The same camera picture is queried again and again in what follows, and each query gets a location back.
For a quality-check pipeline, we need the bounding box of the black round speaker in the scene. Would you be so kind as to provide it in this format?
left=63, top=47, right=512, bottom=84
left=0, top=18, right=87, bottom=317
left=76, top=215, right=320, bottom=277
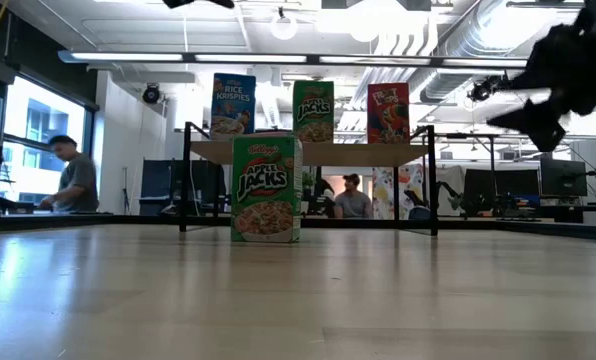
left=141, top=83, right=161, bottom=105

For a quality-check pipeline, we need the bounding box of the green Apple Jacks cereal box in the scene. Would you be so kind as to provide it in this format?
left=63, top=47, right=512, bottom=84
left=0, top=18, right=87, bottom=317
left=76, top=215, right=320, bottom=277
left=230, top=132, right=304, bottom=244
left=292, top=79, right=335, bottom=144

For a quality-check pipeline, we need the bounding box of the person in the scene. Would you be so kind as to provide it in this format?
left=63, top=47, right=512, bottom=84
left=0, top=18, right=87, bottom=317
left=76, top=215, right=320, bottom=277
left=36, top=133, right=100, bottom=214
left=333, top=172, right=374, bottom=220

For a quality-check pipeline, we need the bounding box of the blue Rice Krispies cereal box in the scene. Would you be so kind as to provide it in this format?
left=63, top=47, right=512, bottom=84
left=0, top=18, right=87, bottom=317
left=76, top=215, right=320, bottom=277
left=210, top=73, right=257, bottom=142

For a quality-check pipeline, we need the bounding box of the black ceiling spotlight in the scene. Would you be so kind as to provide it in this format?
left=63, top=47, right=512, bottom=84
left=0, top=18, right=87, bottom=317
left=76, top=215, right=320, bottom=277
left=466, top=73, right=511, bottom=104

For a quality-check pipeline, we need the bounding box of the black table edge rail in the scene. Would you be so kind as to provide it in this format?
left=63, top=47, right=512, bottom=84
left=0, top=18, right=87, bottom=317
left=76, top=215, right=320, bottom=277
left=0, top=212, right=596, bottom=243

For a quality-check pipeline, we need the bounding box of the black computer monitor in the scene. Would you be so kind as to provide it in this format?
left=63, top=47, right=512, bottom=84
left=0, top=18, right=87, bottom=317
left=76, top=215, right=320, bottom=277
left=140, top=158, right=228, bottom=216
left=540, top=158, right=589, bottom=198
left=462, top=168, right=541, bottom=199

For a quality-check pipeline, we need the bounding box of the long white LED light bar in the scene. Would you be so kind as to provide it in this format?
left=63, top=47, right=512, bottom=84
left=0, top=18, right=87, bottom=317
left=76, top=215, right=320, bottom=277
left=57, top=49, right=529, bottom=70

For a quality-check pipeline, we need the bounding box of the large office window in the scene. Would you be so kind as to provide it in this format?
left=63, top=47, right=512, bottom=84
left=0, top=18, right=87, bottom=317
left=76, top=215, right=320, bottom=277
left=0, top=74, right=95, bottom=207

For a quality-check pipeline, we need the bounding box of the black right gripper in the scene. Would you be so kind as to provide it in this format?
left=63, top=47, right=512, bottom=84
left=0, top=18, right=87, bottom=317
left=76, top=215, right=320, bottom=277
left=486, top=0, right=596, bottom=153

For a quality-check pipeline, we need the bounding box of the colourful patterned panel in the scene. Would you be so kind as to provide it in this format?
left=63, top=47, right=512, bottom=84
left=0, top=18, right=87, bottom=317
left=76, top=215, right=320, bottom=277
left=371, top=163, right=425, bottom=221

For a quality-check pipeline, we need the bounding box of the round white ceiling lamp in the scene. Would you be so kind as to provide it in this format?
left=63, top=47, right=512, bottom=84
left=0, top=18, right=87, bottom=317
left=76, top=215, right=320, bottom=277
left=270, top=7, right=299, bottom=42

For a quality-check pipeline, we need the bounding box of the red Froot Loops cereal box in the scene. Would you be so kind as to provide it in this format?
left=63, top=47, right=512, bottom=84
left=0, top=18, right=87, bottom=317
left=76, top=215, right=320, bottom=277
left=366, top=82, right=411, bottom=145

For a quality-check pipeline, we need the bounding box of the wooden shelf black metal frame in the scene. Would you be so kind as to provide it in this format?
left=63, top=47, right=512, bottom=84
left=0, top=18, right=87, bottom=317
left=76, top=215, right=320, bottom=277
left=178, top=121, right=439, bottom=237

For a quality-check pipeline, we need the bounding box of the silver ventilation duct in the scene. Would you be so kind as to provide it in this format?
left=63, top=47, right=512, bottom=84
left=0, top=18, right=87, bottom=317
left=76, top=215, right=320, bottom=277
left=417, top=0, right=534, bottom=104

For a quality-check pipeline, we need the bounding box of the black background rig frame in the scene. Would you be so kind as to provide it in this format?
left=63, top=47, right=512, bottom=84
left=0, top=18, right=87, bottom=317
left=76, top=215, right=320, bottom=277
left=445, top=132, right=500, bottom=219

